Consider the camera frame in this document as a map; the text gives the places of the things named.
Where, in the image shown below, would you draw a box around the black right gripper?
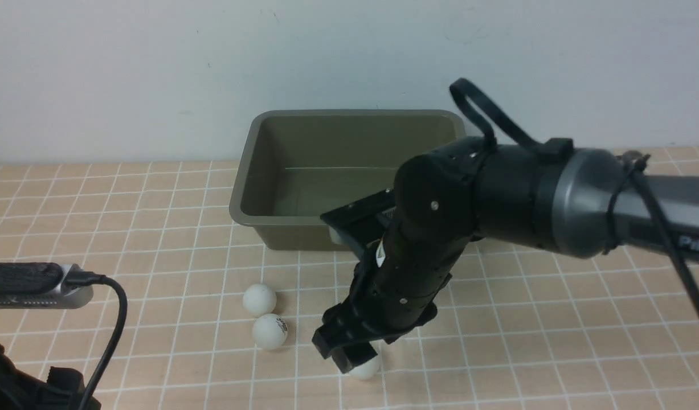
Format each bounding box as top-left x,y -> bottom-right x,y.
311,223 -> 453,374

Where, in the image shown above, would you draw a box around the white ping-pong ball front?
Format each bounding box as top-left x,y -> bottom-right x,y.
349,355 -> 382,381

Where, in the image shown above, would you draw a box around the white ping-pong ball with logo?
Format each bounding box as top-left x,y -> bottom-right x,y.
251,313 -> 288,351

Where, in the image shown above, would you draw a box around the plain white ping-pong ball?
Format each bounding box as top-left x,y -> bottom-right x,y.
242,283 -> 278,318

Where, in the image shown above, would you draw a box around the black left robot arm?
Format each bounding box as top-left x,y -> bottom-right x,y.
0,345 -> 85,409

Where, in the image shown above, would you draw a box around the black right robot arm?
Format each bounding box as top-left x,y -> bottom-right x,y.
311,137 -> 699,374

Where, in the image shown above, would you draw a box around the olive green plastic bin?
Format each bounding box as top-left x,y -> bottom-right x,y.
230,109 -> 467,251

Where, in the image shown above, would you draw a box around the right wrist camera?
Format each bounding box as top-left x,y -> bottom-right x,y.
320,188 -> 395,259

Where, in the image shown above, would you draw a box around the black left camera cable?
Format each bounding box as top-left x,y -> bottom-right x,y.
64,272 -> 128,410

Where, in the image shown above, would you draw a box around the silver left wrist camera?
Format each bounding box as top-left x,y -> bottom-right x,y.
0,262 -> 99,310

